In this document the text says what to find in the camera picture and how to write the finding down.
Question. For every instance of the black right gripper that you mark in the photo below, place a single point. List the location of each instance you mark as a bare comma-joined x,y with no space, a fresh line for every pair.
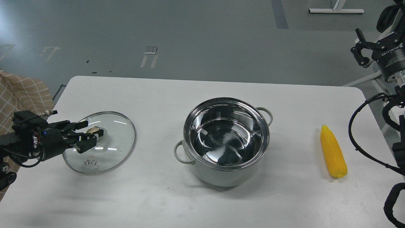
390,59

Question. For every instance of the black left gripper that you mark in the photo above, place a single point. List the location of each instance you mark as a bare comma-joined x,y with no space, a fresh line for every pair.
38,139

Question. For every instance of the glass pot lid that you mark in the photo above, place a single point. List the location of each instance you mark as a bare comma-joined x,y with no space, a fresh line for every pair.
110,150

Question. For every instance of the yellow corn cob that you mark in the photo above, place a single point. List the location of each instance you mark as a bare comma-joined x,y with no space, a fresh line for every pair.
332,153

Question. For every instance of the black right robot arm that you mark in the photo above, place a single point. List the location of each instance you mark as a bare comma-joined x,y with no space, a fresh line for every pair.
293,187

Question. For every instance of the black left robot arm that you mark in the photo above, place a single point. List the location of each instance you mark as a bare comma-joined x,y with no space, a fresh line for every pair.
6,143

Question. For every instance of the grey steel pot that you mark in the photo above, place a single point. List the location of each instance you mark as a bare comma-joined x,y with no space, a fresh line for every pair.
224,140

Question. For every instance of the white table leg base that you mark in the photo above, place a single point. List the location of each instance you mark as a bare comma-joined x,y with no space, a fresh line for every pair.
338,8

